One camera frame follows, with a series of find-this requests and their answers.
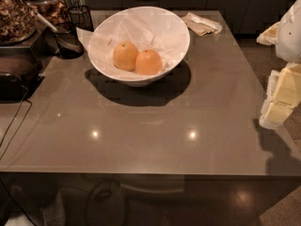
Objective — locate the folded paper napkins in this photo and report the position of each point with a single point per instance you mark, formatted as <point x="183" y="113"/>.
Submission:
<point x="200" y="25"/>

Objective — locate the black wire mesh cup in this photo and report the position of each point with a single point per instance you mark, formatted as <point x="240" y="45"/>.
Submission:
<point x="81" y="17"/>

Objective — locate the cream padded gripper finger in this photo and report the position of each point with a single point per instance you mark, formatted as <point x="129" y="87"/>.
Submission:
<point x="268" y="36"/>
<point x="283" y="95"/>

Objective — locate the large jar of dried snacks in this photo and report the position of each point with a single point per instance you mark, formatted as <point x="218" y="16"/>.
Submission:
<point x="17" y="22"/>

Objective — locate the white paper bowl liner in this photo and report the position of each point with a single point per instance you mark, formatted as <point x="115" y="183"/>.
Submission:
<point x="141" y="29"/>

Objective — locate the dark glass bowl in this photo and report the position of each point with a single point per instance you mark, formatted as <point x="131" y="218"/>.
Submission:
<point x="67" y="41"/>

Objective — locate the orange fruit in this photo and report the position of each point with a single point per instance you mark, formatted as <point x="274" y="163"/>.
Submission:
<point x="124" y="56"/>
<point x="148" y="62"/>

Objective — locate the white ceramic bowl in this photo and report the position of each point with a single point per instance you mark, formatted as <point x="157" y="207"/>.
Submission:
<point x="106" y="68"/>

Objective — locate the dark appliance on left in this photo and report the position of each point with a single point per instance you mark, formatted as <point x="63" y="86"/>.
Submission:
<point x="19" y="75"/>

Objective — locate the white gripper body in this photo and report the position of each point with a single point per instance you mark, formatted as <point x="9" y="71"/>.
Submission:
<point x="290" y="35"/>

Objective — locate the white utensil handle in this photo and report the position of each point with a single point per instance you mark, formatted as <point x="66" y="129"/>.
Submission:
<point x="43" y="20"/>

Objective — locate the glass jar of nuts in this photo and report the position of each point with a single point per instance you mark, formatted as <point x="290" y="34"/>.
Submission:
<point x="54" y="11"/>

